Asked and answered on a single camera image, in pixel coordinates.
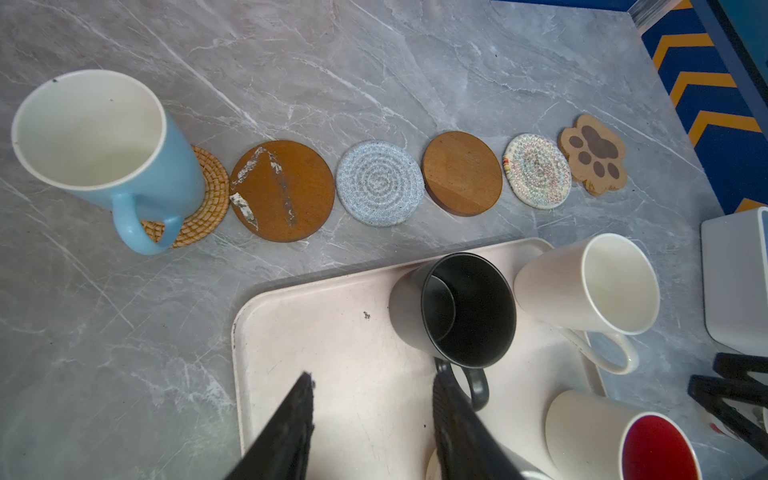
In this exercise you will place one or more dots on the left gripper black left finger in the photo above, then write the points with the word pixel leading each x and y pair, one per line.
pixel 282 449

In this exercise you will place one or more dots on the white multicolour woven coaster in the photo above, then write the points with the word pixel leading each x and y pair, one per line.
pixel 537 171

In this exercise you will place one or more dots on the beige serving tray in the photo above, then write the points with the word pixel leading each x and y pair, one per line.
pixel 373 393

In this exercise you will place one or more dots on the rattan woven coaster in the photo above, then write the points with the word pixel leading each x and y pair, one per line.
pixel 215 204

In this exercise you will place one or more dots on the glossy dark brown coaster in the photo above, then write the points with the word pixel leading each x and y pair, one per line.
pixel 282 191

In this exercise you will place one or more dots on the blue grey woven coaster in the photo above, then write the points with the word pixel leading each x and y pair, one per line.
pixel 379 183

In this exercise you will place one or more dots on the black mug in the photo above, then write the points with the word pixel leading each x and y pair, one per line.
pixel 461 311

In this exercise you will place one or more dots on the red inside white mug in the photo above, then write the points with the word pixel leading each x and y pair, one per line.
pixel 593 437

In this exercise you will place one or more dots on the light blue mug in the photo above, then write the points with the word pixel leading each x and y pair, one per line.
pixel 105 137

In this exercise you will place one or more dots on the cork paw print coaster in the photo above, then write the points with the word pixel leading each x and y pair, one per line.
pixel 595 155

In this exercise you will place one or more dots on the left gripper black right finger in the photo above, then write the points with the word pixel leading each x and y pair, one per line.
pixel 465 448

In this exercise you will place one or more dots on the round wooden coaster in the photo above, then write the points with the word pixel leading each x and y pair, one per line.
pixel 462 174

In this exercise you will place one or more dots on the white tissue box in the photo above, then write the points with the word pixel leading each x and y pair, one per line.
pixel 734 257

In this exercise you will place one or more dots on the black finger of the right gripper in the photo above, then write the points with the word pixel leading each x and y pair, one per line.
pixel 739 406
pixel 739 366

